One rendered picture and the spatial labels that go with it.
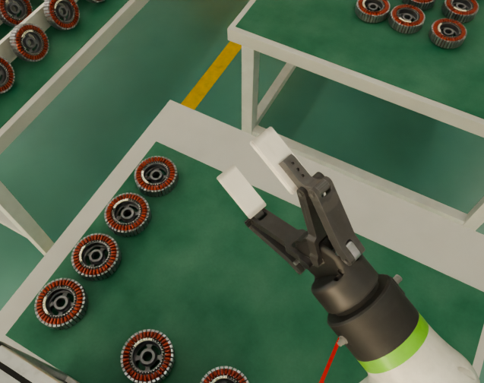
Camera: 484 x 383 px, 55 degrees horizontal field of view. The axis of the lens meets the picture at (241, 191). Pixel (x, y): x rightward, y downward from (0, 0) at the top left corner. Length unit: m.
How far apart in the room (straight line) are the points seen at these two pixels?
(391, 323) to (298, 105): 1.94
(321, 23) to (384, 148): 0.86
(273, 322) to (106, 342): 0.38
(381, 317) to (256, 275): 0.62
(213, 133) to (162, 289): 0.47
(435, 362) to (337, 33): 1.25
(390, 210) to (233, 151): 0.45
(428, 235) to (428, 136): 1.23
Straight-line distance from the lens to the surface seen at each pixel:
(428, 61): 1.63
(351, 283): 0.54
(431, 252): 1.25
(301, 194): 0.47
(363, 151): 2.29
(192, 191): 1.23
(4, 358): 0.79
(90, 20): 1.74
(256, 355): 1.08
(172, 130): 1.36
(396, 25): 1.69
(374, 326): 0.54
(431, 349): 0.58
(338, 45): 1.61
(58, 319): 1.13
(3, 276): 2.16
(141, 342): 1.08
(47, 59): 1.65
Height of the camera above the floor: 1.81
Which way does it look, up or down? 60 degrees down
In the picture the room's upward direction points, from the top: straight up
